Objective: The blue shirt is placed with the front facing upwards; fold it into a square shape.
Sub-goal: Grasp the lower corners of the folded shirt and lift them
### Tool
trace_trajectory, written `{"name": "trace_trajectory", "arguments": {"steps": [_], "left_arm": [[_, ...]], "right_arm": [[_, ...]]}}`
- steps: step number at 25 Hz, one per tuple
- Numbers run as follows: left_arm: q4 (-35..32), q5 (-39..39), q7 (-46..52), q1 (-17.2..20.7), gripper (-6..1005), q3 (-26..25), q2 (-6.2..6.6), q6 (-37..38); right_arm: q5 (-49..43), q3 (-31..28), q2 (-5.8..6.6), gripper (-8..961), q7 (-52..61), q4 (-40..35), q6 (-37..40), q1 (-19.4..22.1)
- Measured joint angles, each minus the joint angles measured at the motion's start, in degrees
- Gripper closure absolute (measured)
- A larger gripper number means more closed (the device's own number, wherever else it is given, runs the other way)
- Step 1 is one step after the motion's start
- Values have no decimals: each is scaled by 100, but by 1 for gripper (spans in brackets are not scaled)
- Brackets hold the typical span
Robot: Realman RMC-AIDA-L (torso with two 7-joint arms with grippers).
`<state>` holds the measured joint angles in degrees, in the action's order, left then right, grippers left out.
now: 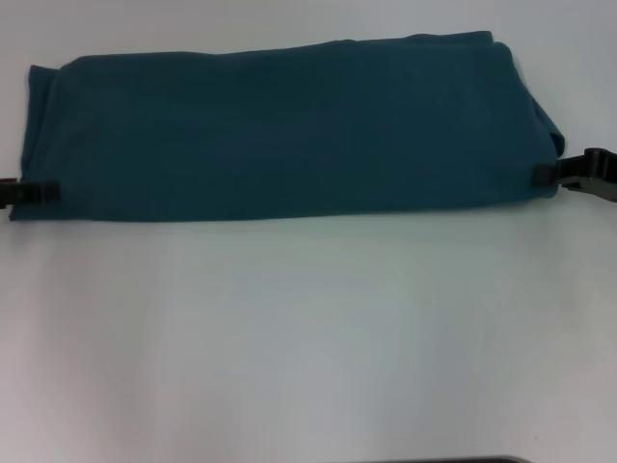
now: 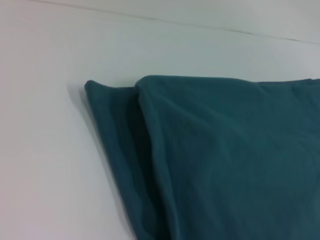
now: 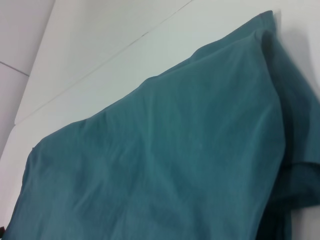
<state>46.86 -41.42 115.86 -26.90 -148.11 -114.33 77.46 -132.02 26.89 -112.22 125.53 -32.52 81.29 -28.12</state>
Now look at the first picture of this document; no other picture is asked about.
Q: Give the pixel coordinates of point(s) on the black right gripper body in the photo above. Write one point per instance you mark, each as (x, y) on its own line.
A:
(598, 176)

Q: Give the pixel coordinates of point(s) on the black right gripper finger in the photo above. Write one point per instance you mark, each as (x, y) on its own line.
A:
(559, 171)

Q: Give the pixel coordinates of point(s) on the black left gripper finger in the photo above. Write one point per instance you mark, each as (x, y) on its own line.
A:
(31, 193)

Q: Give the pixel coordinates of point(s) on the teal t-shirt with beige print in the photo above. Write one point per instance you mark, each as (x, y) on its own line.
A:
(270, 135)

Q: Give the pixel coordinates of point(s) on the dark robot torso part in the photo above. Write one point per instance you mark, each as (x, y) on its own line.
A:
(477, 460)

